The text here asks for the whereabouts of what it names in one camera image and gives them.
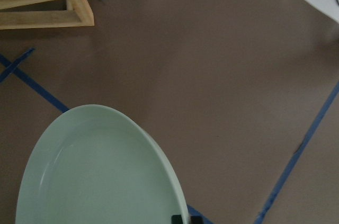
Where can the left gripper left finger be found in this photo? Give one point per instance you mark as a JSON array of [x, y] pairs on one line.
[[176, 219]]

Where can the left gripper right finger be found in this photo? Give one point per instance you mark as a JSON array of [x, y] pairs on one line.
[[195, 220]]

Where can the light green round plate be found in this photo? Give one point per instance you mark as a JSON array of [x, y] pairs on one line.
[[93, 164]]

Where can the wooden dish rack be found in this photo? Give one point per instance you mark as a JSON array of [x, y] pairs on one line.
[[37, 14]]

